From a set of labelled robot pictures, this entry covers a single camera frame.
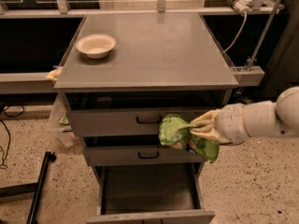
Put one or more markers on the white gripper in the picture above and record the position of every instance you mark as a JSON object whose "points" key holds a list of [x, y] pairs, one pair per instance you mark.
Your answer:
{"points": [[231, 122]]}

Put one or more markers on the green rice chip bag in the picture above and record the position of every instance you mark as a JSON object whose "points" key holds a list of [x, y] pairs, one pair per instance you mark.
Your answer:
{"points": [[175, 132]]}

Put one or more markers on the bottom grey drawer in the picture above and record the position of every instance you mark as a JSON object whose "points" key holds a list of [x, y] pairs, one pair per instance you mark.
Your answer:
{"points": [[151, 194]]}

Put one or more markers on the grey drawer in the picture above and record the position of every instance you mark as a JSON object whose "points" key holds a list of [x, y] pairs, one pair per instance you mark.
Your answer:
{"points": [[134, 150], [135, 112], [151, 194]]}

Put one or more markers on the top grey drawer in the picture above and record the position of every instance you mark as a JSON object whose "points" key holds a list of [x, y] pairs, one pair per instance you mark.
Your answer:
{"points": [[135, 112]]}

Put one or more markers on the grey drawer cabinet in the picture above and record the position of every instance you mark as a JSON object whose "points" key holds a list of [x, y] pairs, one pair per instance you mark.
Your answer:
{"points": [[153, 52]]}

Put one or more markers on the middle grey drawer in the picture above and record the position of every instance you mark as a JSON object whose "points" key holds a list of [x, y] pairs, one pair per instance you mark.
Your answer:
{"points": [[134, 150]]}

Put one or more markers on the clear plastic bag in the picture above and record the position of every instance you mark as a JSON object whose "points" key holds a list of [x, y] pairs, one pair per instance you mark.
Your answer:
{"points": [[59, 124]]}

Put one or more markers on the dark grey cabinet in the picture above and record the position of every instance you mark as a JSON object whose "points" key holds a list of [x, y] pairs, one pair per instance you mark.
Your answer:
{"points": [[282, 71]]}

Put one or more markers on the white power strip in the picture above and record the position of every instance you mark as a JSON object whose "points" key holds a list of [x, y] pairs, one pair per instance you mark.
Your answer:
{"points": [[240, 6]]}

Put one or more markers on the yellow snack packet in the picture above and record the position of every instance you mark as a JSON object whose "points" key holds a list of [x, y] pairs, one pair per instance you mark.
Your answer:
{"points": [[54, 74]]}

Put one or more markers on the black metal stand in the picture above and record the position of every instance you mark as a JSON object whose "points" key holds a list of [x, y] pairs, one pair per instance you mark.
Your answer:
{"points": [[35, 188]]}

